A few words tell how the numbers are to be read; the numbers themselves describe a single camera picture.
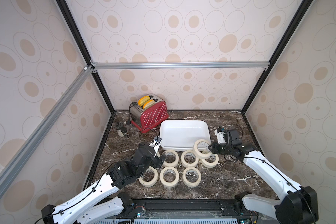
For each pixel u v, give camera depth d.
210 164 0.87
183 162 0.87
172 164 0.86
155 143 0.58
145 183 0.79
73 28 0.74
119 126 0.96
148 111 0.95
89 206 0.43
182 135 1.05
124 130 0.96
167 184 0.80
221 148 0.69
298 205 0.38
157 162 0.62
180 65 0.92
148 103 0.96
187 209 0.75
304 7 0.68
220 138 0.73
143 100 0.98
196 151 0.80
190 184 0.80
